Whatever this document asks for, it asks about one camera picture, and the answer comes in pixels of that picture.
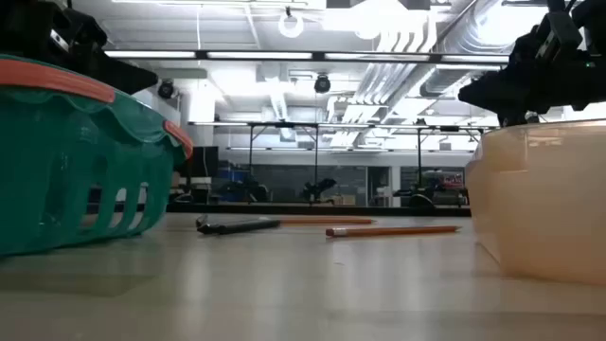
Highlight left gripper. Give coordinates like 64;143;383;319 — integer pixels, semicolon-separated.
27;18;160;96

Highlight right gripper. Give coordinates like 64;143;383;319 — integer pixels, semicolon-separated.
457;26;606;127

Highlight green plastic basket orange rim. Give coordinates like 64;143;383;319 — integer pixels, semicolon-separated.
0;53;194;258

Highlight translucent orange plastic tray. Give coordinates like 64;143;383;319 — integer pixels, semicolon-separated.
464;117;606;287

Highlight white ribbed ceiling ducts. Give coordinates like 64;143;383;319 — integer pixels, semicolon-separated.
326;13;441;148

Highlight black monitor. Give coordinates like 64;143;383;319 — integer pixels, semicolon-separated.
188;145;220;179

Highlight overhead light bar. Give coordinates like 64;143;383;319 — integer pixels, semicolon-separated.
103;48;511;66

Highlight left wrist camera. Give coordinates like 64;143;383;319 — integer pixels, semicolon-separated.
69;8;109;54

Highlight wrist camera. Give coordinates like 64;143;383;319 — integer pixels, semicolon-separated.
69;8;109;54
533;9;584;63

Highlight silver ventilation duct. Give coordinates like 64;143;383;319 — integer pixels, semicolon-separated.
419;0;550;99

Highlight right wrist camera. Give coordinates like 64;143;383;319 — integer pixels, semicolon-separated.
533;9;584;63

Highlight white ring ceiling fixture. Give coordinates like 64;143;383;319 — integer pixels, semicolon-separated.
277;7;305;40

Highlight distant black station frame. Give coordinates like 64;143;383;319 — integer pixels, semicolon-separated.
188;120;498;206

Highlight black aluminium table frame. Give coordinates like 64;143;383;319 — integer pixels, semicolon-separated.
165;202;472;218

